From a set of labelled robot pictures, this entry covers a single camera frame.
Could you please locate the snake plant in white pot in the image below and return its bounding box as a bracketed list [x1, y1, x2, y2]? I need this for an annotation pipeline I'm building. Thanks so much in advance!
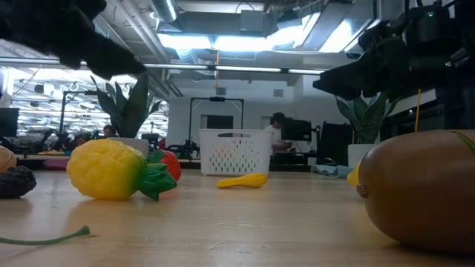
[333, 90, 402, 170]
[90, 72, 165, 159]

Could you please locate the purple cloth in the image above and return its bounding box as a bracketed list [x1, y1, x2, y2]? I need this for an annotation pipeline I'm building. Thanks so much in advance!
[42, 158, 71, 171]

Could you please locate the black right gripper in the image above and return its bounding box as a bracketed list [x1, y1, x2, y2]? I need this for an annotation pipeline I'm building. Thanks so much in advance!
[312, 22, 447, 102]

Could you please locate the black background monitor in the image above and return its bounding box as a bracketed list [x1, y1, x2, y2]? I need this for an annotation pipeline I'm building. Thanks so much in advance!
[281, 117, 313, 142]
[0, 107, 20, 138]

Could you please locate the black background panel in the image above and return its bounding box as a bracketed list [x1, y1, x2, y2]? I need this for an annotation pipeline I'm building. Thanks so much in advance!
[318, 121, 354, 166]

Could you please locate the white perforated plastic basket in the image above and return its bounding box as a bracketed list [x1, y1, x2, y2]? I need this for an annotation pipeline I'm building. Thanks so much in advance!
[198, 128, 274, 177]

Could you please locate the teal cloth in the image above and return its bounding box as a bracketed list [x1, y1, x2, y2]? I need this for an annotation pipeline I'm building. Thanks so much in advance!
[310, 164, 356, 179]

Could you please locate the silver ceiling air duct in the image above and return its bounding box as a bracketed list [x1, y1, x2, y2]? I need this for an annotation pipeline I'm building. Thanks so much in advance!
[150, 0, 180, 23]

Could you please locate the black background gantry frame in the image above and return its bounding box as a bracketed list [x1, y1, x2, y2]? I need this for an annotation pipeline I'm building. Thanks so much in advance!
[58, 90, 98, 144]
[188, 96, 245, 131]

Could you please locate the grey ceiling box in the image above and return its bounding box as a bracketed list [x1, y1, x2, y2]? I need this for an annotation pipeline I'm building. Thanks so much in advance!
[240, 9, 266, 34]

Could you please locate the yellow cable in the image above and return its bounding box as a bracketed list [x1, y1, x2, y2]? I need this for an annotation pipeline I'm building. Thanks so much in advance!
[414, 88, 423, 133]

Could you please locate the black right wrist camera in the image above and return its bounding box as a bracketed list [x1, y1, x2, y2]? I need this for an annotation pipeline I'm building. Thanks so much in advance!
[402, 3, 459, 60]

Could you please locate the long ceiling light strip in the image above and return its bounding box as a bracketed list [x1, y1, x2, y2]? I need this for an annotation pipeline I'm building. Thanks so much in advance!
[142, 62, 326, 75]

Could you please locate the yellow toy pineapple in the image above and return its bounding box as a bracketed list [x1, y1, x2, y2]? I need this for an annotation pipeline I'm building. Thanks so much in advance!
[66, 138, 178, 202]

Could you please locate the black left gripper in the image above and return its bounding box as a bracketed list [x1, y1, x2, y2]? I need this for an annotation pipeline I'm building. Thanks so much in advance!
[0, 0, 147, 81]

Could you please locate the yellow toy banana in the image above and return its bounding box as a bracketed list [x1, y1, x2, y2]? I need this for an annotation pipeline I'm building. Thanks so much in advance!
[216, 172, 269, 189]

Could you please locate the tan toy potato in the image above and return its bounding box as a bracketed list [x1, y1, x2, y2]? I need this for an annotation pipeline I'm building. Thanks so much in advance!
[0, 145, 18, 174]

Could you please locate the large red toy strawberry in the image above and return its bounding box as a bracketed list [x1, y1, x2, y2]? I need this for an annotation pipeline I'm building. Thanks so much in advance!
[159, 149, 183, 182]

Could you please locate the yellow toy lemon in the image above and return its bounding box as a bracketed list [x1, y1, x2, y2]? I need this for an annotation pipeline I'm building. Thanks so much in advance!
[346, 161, 363, 188]

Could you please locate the brown toy kiwi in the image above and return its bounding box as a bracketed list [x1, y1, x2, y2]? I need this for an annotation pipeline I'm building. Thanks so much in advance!
[356, 128, 475, 257]

